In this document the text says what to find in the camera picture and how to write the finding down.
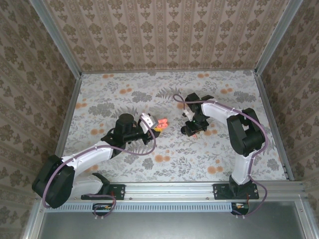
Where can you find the pink earbud charging case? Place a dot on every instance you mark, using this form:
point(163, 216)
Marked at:
point(163, 122)

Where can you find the black round charging case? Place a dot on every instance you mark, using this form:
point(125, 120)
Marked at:
point(183, 130)

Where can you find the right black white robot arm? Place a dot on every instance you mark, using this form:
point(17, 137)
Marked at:
point(245, 134)

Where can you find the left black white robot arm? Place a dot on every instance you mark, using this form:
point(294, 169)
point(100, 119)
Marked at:
point(54, 181)

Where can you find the black connector board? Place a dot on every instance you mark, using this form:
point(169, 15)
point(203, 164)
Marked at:
point(240, 207)
point(102, 207)

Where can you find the grey metal sheet tray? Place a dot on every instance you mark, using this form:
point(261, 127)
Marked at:
point(162, 226)

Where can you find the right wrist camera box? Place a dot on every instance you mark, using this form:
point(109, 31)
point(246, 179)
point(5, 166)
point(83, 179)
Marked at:
point(188, 115)

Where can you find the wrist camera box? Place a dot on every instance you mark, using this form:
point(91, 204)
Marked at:
point(147, 119)
point(188, 115)

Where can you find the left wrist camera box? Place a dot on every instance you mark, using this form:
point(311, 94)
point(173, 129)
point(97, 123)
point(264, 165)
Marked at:
point(147, 119)

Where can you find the aluminium back frame rail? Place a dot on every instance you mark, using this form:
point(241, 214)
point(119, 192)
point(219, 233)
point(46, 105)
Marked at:
point(169, 71)

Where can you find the aluminium side frame rail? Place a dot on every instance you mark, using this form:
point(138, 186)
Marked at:
point(70, 112)
point(267, 104)

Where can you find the aluminium front frame rail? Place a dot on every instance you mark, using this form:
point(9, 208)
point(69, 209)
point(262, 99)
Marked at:
point(169, 190)

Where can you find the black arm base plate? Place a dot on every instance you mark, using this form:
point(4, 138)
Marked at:
point(220, 191)
point(119, 191)

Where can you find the aluminium corner frame post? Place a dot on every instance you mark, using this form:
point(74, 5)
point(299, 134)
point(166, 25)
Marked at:
point(57, 39)
point(276, 37)

